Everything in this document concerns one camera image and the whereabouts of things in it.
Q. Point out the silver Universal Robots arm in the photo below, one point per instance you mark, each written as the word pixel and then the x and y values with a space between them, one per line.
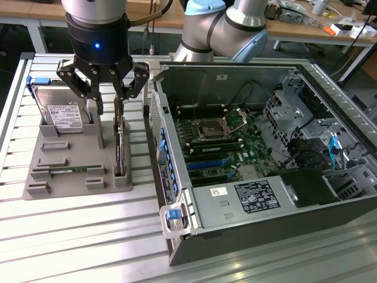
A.
pixel 212 26

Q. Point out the open Dell PC case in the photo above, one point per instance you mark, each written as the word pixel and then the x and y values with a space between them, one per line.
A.
pixel 265 236

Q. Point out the cluttered wooden desk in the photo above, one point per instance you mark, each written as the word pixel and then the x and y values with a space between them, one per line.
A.
pixel 300 31

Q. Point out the black RAM stick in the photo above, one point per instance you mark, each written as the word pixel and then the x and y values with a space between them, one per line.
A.
pixel 215 147

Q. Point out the silver CPU socket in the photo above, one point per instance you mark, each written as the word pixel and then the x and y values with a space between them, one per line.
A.
pixel 235 119

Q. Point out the white cup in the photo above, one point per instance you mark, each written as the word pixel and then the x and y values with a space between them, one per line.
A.
pixel 320 6

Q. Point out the orange small item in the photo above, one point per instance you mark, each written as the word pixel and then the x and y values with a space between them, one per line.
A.
pixel 327 29

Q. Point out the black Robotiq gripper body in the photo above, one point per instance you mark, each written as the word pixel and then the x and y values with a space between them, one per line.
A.
pixel 97 35

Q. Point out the grey plastic parts rack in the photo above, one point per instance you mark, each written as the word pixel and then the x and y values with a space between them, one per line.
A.
pixel 76 153

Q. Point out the Nvidia graphics card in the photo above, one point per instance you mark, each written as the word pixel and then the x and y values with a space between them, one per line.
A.
pixel 119 141

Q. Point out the hard disk with blue carrier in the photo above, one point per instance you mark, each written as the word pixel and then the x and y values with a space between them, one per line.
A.
pixel 63 112

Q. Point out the green RAM stick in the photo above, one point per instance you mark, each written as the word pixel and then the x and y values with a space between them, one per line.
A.
pixel 69 170

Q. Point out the thin locking lever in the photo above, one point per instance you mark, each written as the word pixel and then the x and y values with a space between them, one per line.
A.
pixel 195 112

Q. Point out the black plastic shroud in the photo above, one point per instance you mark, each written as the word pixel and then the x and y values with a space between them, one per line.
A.
pixel 306 185

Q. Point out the green motherboard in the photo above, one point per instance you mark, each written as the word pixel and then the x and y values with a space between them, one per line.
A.
pixel 250 141

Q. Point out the grey metal disk bay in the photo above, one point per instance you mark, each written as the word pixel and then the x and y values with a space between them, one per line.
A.
pixel 294 118

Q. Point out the silver antistatic bag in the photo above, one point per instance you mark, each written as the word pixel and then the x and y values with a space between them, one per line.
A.
pixel 291 11

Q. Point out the white and black small box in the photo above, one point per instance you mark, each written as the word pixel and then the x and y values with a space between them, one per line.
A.
pixel 341 29

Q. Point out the silver computer chassis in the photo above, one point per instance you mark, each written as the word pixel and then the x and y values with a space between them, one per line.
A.
pixel 363 103

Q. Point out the blue expansion slot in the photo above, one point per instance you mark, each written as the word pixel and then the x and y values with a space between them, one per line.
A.
pixel 204 165

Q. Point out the wooden desk with white legs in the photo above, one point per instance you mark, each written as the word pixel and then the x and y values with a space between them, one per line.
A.
pixel 17 9

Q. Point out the grey power supply unit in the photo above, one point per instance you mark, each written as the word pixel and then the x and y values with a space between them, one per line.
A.
pixel 212 206

